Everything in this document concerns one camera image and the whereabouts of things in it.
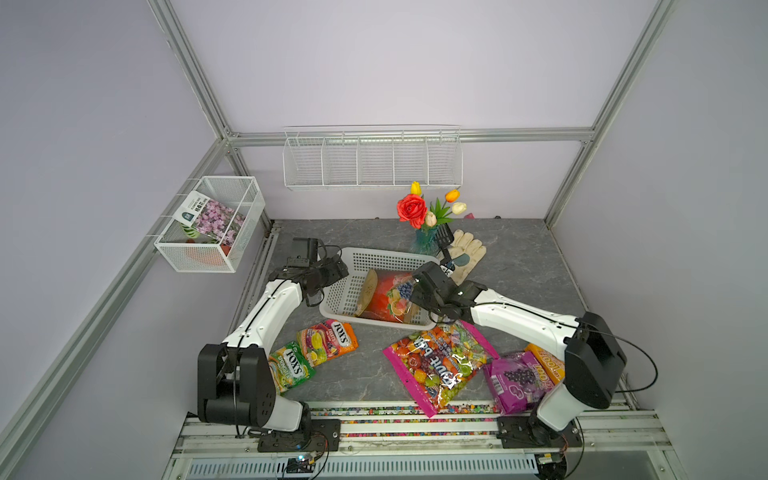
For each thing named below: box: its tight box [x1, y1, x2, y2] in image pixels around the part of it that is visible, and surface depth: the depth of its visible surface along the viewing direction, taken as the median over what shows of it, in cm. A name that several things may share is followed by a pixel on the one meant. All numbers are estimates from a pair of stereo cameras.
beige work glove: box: [436, 229, 487, 286], surface depth 111 cm
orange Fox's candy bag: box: [296, 319, 359, 367], surface depth 89 cm
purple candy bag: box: [484, 351, 556, 415], surface depth 78 cm
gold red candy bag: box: [355, 269, 416, 324], surface depth 91 cm
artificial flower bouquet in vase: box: [396, 181, 467, 256], surface depth 88 cm
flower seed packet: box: [173, 190, 246, 245], surface depth 75 cm
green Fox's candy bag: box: [268, 341, 316, 394], surface depth 84 cm
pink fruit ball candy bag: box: [382, 320, 500, 419], surface depth 84 cm
